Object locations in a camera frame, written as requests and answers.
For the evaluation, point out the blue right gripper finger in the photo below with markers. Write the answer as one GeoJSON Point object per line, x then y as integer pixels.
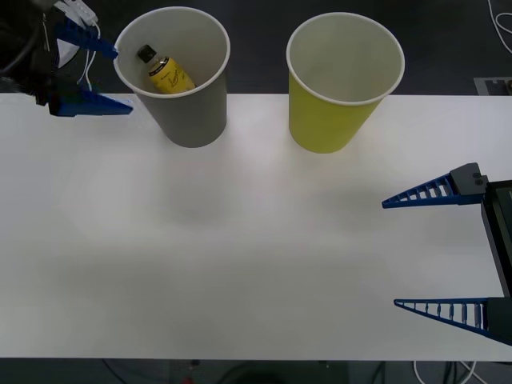
{"type": "Point", "coordinates": [496, 318]}
{"type": "Point", "coordinates": [464, 186]}

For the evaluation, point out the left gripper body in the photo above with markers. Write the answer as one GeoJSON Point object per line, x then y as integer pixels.
{"type": "Point", "coordinates": [36, 64]}

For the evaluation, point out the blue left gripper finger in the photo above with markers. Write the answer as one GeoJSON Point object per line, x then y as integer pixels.
{"type": "Point", "coordinates": [88, 106]}
{"type": "Point", "coordinates": [84, 40]}

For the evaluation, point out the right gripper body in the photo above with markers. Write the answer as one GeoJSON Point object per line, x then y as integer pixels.
{"type": "Point", "coordinates": [500, 240]}

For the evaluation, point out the yellow bottle with black cap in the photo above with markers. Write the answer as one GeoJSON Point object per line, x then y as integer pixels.
{"type": "Point", "coordinates": [170, 76]}

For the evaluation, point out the round pale grey disc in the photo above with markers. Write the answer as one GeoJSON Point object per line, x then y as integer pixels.
{"type": "Point", "coordinates": [66, 50]}

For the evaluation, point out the white power strip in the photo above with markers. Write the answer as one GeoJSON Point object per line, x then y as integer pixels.
{"type": "Point", "coordinates": [82, 9]}

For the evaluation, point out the grey plastic waste bin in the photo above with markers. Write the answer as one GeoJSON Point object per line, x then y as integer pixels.
{"type": "Point", "coordinates": [188, 120]}

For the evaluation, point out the grey floor box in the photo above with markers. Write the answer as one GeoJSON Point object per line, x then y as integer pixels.
{"type": "Point", "coordinates": [482, 86]}

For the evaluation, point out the yellow-green plastic waste bin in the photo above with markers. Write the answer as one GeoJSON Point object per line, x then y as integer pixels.
{"type": "Point", "coordinates": [324, 128]}

